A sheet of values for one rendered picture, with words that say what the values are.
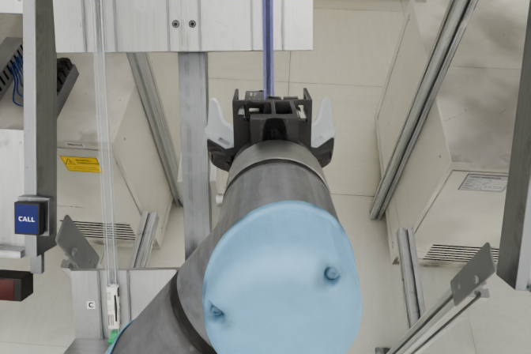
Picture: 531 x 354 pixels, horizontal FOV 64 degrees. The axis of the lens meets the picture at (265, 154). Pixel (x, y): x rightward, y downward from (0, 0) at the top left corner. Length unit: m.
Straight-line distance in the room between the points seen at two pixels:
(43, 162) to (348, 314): 0.64
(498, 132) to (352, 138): 0.81
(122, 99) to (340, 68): 1.25
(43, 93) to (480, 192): 0.94
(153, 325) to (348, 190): 1.43
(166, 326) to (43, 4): 0.61
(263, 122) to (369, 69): 1.82
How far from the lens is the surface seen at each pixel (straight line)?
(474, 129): 1.09
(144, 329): 0.27
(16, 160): 0.78
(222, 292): 0.19
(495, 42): 1.37
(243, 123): 0.38
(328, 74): 2.06
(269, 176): 0.25
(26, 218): 0.74
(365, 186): 1.67
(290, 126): 0.32
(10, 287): 0.86
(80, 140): 1.05
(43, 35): 0.77
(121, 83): 1.15
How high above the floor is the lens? 1.36
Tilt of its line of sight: 53 degrees down
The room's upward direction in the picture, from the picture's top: straight up
